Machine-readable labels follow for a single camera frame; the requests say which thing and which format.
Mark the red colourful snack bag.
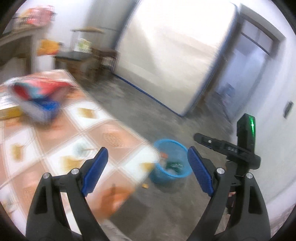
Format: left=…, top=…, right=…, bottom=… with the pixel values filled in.
left=7, top=77, right=73, bottom=101

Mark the blue mesh trash basket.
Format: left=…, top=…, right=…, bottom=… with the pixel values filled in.
left=150, top=138, right=192, bottom=185

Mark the green plastic bottle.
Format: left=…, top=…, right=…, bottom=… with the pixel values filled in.
left=165, top=162, right=184, bottom=175

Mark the dark doorway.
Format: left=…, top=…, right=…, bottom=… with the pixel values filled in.
left=206, top=14, right=286, bottom=126

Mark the long grey side table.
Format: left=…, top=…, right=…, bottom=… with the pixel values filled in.
left=1, top=27, right=44, bottom=74

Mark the yellow white medicine box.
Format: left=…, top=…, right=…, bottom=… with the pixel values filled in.
left=0, top=93, right=23, bottom=121

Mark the white blue long box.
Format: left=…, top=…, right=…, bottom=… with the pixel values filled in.
left=11, top=94, right=61, bottom=123

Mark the wooden chair black seat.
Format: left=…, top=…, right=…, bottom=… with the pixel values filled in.
left=54, top=26, right=105, bottom=82

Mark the white mattress blue trim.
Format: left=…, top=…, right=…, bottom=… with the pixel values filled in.
left=115, top=1, right=238, bottom=116

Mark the patterned table cover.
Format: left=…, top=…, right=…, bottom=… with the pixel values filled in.
left=1, top=83, right=160, bottom=232

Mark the pink plastic bags pile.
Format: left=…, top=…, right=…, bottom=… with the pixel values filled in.
left=18, top=6, right=56, bottom=26

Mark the yellow plastic bag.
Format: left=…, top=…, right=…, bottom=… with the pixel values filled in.
left=37, top=39, right=60, bottom=56

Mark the dark wooden stool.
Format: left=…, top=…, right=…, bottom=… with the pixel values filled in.
left=90, top=47, right=118, bottom=82

